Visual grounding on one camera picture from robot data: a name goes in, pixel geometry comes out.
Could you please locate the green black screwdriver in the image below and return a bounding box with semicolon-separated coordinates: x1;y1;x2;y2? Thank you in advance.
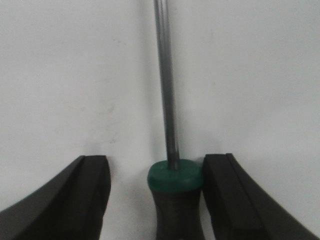
147;0;205;240

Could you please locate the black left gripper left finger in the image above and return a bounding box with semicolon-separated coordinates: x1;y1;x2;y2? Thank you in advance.
0;155;111;240

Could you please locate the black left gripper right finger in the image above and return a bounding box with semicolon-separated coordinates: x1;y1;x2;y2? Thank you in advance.
202;153;318;240

